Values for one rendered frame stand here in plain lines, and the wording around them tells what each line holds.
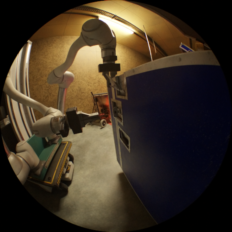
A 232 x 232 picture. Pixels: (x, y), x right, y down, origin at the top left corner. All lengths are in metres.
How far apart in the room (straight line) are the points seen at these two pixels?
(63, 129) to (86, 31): 0.40
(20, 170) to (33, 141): 0.43
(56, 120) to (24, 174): 0.48
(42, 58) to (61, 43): 0.80
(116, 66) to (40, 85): 2.51
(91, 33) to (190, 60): 0.33
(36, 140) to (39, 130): 0.57
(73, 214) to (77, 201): 0.17
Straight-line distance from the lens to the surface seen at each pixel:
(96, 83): 3.02
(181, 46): 1.86
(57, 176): 0.84
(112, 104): 0.52
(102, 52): 0.52
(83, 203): 0.99
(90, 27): 0.36
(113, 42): 0.51
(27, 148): 0.75
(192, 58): 0.15
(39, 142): 1.06
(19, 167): 0.68
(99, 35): 0.38
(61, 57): 3.01
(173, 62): 0.16
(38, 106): 0.62
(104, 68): 0.50
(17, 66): 1.15
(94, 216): 0.94
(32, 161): 0.77
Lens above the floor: 0.90
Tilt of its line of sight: 20 degrees down
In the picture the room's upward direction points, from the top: 6 degrees counter-clockwise
